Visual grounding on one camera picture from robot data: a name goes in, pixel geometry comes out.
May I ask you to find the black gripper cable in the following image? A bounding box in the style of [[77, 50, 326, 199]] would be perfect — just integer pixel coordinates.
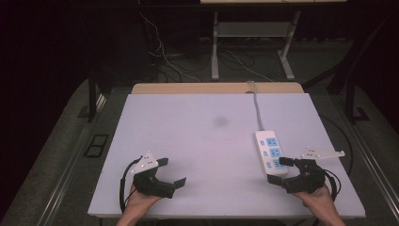
[[119, 155, 143, 215], [323, 169, 343, 202]]

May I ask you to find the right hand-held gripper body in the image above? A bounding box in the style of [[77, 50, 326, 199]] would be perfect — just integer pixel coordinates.
[[281, 146, 346, 195]]

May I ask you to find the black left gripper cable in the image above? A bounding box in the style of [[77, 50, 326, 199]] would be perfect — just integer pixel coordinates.
[[119, 155, 143, 215]]

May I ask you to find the wooden table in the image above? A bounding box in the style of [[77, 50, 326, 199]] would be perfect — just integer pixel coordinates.
[[131, 81, 305, 95]]

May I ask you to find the white floor cable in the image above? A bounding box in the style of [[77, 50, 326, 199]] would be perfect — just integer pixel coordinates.
[[225, 49, 275, 84], [138, 11, 202, 84]]

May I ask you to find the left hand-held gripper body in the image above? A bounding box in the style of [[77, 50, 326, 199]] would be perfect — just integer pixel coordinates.
[[130, 151, 177, 200]]

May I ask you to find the gray power strip cable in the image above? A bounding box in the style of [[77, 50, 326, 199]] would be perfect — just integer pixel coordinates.
[[247, 80, 266, 132]]

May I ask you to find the thin black cable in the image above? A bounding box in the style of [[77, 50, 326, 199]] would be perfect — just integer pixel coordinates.
[[319, 114, 355, 177]]

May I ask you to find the black floor frame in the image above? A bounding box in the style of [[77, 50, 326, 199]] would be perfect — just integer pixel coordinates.
[[83, 134, 110, 159]]

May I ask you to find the white power strip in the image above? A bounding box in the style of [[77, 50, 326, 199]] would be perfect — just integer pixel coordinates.
[[254, 129, 289, 177]]

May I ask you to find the aluminium floor rail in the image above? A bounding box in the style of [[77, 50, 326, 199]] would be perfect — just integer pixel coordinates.
[[37, 93, 108, 226], [331, 95, 399, 216]]

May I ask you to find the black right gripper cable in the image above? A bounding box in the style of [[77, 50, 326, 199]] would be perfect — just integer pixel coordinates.
[[323, 169, 343, 202]]

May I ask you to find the person's left hand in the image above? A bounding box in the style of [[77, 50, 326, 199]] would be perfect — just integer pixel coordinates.
[[123, 184, 162, 218]]

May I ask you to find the gray metal desk frame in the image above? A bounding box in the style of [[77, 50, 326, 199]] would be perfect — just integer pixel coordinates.
[[210, 9, 302, 82]]

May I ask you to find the person's right hand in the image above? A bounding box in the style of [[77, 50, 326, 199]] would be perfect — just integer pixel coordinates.
[[292, 184, 336, 218]]

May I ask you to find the black metal stand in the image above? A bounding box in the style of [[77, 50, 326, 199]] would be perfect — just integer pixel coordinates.
[[77, 62, 108, 123], [343, 70, 372, 125]]

